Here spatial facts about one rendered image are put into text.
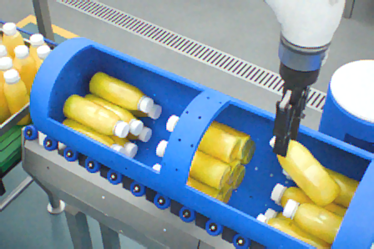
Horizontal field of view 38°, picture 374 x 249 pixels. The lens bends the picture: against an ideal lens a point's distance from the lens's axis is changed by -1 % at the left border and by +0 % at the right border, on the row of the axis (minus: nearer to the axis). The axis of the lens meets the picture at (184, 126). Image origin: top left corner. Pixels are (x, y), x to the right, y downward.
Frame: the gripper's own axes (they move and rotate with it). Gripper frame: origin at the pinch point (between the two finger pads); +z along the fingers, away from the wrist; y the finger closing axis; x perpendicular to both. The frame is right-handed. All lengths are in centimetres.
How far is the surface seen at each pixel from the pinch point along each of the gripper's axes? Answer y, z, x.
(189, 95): 13.6, 14.2, 32.3
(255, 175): 8.3, 26.2, 8.6
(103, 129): -8.1, 15.1, 44.1
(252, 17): 209, 125, 102
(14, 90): -5, 21, 80
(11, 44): 12, 22, 98
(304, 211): -6.4, 12.5, -8.9
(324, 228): -7.7, 13.2, -14.1
